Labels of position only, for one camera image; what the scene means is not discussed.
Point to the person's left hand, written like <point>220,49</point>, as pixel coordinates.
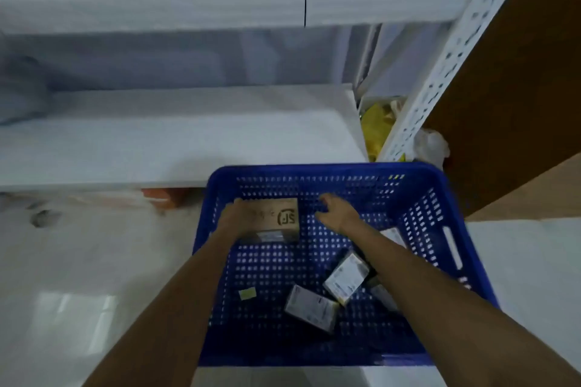
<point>236,219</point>

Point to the person's right hand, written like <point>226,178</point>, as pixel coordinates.
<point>345,219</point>

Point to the cardboard box with black logo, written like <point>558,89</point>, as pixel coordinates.
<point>277,219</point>

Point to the blue plastic basket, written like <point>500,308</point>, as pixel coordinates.
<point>317,170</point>

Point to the cube box marked 3-3-418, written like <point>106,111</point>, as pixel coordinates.
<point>379,291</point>

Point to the white metal shelving rack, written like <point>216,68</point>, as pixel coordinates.
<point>181,142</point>

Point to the person's right forearm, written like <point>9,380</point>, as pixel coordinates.
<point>431,300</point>

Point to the person's left forearm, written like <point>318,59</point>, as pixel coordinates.
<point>168,309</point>

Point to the small yellow paper scrap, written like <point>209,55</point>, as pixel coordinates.
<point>248,294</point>

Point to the orange and white package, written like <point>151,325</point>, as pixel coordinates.
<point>159,198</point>

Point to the yellow plastic bag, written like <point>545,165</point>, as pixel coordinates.
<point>376,128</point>

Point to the white plastic bag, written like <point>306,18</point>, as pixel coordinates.
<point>431,146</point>

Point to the small grey scrap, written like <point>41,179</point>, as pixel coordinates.
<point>45,219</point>

